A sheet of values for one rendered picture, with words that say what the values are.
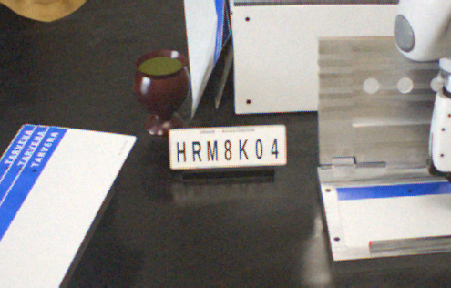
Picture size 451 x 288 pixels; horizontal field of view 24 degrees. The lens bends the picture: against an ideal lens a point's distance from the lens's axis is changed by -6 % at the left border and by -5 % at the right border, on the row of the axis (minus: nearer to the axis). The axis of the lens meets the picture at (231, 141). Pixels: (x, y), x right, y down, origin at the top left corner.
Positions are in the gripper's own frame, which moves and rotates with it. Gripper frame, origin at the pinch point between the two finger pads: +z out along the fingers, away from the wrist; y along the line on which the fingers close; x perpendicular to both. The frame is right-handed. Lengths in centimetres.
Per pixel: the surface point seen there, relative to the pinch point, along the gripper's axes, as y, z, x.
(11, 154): -60, -6, 6
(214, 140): -32.6, -3.3, 16.1
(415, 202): -6.1, 1.9, 3.8
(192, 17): -35, -10, 58
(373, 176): -11.1, 0.6, 10.4
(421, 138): -4.2, -4.7, 10.3
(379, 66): -10.2, -14.7, 11.9
